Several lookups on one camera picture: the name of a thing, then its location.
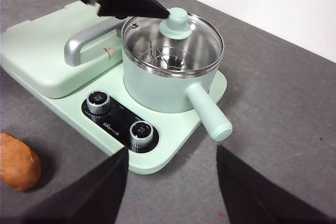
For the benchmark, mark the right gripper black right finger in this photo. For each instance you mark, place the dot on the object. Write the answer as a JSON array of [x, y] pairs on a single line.
[[257, 197]]

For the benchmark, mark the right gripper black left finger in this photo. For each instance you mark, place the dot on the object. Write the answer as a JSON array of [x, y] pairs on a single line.
[[86, 203]]

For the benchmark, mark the glass pot lid green knob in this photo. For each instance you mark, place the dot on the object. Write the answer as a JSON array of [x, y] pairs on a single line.
[[176, 24]]

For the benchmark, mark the brown potato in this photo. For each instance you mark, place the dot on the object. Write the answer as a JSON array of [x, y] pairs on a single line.
[[18, 163]]

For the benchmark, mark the metal steamer rack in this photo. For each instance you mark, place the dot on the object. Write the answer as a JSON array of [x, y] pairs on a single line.
[[168, 62]]

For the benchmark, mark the mint green hinged grill lid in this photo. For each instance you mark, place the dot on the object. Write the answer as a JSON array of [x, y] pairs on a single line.
[[34, 56]]

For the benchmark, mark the silver control knob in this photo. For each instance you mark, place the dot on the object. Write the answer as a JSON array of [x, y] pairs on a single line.
[[98, 101], [141, 133]]

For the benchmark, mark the mint green breakfast machine base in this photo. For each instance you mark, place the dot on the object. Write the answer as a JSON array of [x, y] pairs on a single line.
[[168, 140]]

